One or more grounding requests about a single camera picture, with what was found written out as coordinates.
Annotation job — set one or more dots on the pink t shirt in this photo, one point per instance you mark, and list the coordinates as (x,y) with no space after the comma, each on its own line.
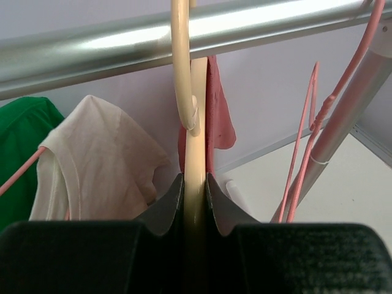
(219,130)

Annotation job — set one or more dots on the metal clothes rack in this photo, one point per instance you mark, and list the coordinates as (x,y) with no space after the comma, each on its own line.
(122,51)

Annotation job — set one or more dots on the beige wooden hanger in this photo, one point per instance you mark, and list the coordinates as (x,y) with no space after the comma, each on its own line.
(190,90)

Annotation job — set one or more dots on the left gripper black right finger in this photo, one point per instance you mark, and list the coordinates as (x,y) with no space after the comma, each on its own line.
(246,256)

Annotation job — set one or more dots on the green t shirt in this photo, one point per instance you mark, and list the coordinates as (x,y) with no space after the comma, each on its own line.
(25,122)

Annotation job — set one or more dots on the beige t shirt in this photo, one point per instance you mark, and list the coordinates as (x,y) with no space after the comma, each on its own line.
(98,164)

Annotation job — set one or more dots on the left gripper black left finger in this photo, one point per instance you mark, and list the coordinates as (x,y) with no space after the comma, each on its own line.
(131,256)

